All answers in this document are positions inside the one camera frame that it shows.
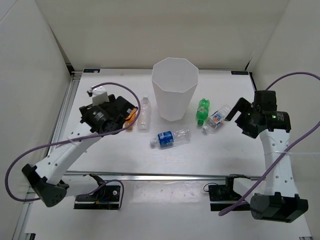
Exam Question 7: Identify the blue label plastic bottle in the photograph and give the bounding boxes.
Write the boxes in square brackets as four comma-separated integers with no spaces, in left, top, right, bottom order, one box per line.
[150,128,191,148]

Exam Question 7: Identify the green plastic bottle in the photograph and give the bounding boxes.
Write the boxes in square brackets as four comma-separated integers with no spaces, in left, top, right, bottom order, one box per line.
[196,98,210,126]

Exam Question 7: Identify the orange blue label bottle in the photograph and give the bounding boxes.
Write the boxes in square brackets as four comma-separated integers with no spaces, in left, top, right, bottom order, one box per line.
[202,105,231,134]

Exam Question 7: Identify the clear plastic bottle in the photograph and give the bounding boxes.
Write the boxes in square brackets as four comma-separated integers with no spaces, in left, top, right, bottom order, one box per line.
[137,96,152,133]

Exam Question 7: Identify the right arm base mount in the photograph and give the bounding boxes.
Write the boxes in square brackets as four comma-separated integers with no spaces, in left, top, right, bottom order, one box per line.
[202,174,251,212]

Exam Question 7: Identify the orange plastic bottle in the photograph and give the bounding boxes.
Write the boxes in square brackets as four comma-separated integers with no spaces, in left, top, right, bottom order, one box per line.
[124,107,138,131]

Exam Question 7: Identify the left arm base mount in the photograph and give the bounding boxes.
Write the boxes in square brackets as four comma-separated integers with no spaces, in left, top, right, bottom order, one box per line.
[73,173,125,211]

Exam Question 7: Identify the white plastic bin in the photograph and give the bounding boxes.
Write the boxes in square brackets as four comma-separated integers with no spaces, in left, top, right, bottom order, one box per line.
[151,57,199,122]

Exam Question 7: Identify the aluminium frame rail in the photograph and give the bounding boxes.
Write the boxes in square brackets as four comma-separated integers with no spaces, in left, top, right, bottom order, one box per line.
[20,69,266,240]

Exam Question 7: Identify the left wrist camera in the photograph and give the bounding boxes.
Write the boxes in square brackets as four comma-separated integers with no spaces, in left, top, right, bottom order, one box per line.
[87,86,109,106]

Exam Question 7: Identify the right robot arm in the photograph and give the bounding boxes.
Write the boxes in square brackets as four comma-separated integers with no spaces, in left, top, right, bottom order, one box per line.
[219,90,309,223]

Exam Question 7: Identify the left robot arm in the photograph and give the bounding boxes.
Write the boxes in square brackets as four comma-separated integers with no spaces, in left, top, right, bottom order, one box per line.
[22,94,135,208]

